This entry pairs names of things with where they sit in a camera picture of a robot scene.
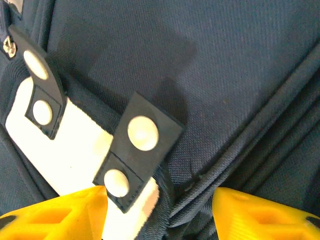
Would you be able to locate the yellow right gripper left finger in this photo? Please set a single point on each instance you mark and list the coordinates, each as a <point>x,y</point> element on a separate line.
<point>50,222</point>

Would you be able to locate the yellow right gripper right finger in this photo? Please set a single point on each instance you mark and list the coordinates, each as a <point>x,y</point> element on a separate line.
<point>262,220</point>

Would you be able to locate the navy blue backpack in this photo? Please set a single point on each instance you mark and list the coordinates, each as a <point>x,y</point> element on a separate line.
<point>200,62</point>

